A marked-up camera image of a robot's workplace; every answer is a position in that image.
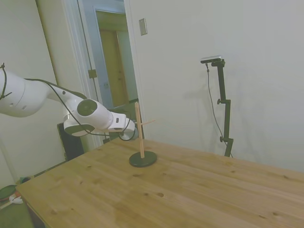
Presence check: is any wooden interior door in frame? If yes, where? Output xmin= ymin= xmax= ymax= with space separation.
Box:
xmin=99 ymin=28 xmax=130 ymax=108

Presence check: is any white door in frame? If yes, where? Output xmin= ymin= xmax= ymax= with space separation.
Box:
xmin=35 ymin=0 xmax=96 ymax=152

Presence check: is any black camera stand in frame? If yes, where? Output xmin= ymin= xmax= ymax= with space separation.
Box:
xmin=206 ymin=63 xmax=235 ymax=159
xmin=210 ymin=60 xmax=234 ymax=158

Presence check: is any black suitcase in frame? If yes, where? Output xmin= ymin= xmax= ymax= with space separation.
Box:
xmin=57 ymin=122 xmax=85 ymax=162

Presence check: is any metal switch plate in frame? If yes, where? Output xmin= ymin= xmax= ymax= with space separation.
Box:
xmin=138 ymin=18 xmax=148 ymax=37

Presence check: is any small white object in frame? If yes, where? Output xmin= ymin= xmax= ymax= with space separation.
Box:
xmin=9 ymin=194 xmax=25 ymax=205

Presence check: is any dark green round object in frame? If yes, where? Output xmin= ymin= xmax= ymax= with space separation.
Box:
xmin=0 ymin=184 xmax=18 ymax=203

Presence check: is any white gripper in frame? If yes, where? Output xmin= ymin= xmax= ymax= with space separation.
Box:
xmin=124 ymin=118 xmax=138 ymax=134

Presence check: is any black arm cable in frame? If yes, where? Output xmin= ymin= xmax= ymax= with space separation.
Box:
xmin=0 ymin=63 xmax=132 ymax=137

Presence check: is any grey exterior camera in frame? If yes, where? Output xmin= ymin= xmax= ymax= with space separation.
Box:
xmin=200 ymin=55 xmax=225 ymax=65

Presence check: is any wooden mug tree black base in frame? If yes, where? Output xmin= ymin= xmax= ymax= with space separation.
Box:
xmin=129 ymin=102 xmax=159 ymax=168

